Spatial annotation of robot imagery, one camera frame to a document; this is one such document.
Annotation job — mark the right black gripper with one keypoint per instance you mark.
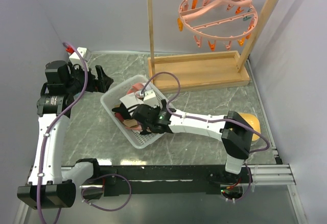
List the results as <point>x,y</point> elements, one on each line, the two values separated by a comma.
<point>158,109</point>

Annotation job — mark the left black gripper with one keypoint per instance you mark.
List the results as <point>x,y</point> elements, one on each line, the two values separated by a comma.
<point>106,81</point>

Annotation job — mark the white plastic basket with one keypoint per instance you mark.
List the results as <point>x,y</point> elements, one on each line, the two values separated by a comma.
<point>112,98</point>

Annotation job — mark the pink round clip hanger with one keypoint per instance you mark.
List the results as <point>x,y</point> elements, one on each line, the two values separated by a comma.
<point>217,19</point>

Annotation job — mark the wooden hanger rack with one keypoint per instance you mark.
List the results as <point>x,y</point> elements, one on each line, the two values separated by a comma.
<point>224,65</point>

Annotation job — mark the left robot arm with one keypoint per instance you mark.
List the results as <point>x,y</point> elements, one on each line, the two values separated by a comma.
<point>48,187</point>

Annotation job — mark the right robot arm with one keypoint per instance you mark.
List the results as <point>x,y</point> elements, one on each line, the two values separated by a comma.
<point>231,129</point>

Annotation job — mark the pile of socks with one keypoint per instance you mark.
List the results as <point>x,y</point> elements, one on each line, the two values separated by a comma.
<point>128,104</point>

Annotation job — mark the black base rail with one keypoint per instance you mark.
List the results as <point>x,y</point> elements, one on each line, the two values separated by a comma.
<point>166,179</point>

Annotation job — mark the aluminium frame rail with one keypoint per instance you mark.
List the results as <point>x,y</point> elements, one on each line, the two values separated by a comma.
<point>272,175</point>

